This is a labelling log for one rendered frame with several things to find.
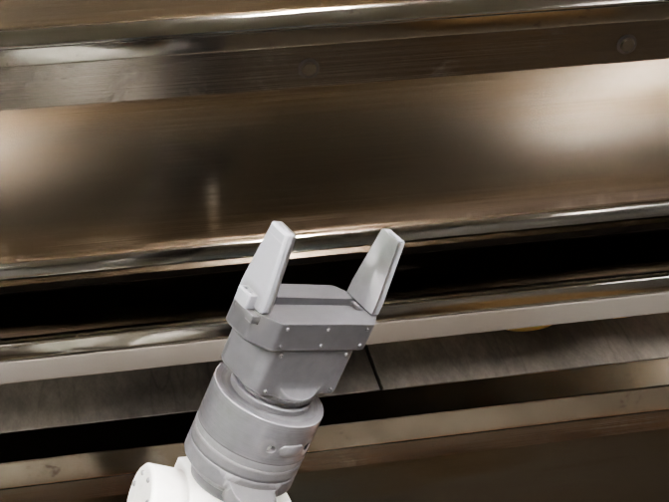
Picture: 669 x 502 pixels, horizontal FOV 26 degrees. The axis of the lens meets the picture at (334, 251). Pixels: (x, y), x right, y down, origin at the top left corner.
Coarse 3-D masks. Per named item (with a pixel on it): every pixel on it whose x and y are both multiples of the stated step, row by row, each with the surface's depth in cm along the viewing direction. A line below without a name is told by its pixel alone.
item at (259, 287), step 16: (272, 224) 100; (272, 240) 100; (288, 240) 99; (256, 256) 101; (272, 256) 100; (288, 256) 100; (256, 272) 101; (272, 272) 100; (240, 288) 101; (256, 288) 101; (272, 288) 100; (240, 304) 101; (256, 304) 101; (272, 304) 101
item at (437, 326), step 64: (448, 256) 171; (512, 256) 170; (576, 256) 170; (640, 256) 169; (0, 320) 157; (64, 320) 157; (128, 320) 156; (448, 320) 154; (512, 320) 156; (576, 320) 157
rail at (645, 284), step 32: (512, 288) 156; (544, 288) 156; (576, 288) 156; (608, 288) 157; (640, 288) 158; (192, 320) 150; (224, 320) 150; (384, 320) 153; (0, 352) 146; (32, 352) 147; (64, 352) 148
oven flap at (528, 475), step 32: (512, 448) 188; (544, 448) 189; (576, 448) 190; (608, 448) 190; (640, 448) 191; (320, 480) 184; (352, 480) 185; (384, 480) 186; (416, 480) 186; (448, 480) 187; (480, 480) 188; (512, 480) 189; (544, 480) 190; (576, 480) 190; (608, 480) 191; (640, 480) 192
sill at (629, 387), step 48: (432, 384) 184; (480, 384) 184; (528, 384) 184; (576, 384) 184; (624, 384) 184; (48, 432) 176; (96, 432) 176; (144, 432) 176; (336, 432) 178; (384, 432) 179; (432, 432) 181; (0, 480) 172; (48, 480) 173
